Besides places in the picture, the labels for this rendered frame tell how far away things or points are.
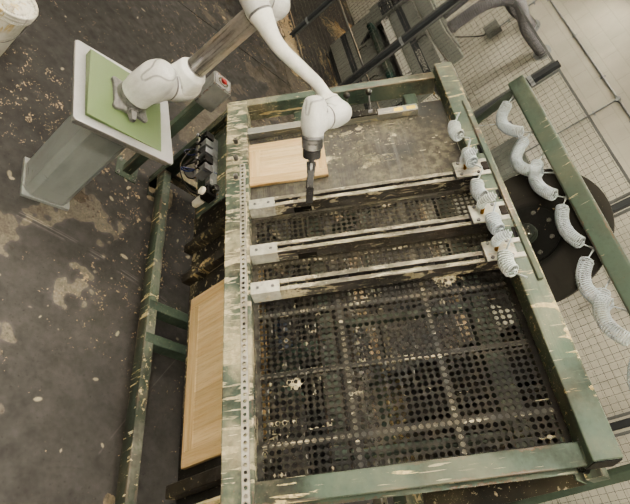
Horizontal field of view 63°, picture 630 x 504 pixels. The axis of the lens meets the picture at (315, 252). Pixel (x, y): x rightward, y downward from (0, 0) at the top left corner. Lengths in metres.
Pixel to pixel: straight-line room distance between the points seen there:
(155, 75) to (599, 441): 2.20
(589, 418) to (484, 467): 0.39
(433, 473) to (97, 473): 1.49
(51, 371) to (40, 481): 0.47
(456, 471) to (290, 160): 1.70
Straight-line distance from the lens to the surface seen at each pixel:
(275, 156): 2.82
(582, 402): 2.04
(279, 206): 2.50
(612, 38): 8.38
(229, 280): 2.31
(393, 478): 1.90
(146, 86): 2.49
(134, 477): 2.54
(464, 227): 2.39
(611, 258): 2.64
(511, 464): 1.96
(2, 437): 2.52
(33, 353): 2.67
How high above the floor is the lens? 2.26
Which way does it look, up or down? 29 degrees down
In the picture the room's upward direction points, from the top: 59 degrees clockwise
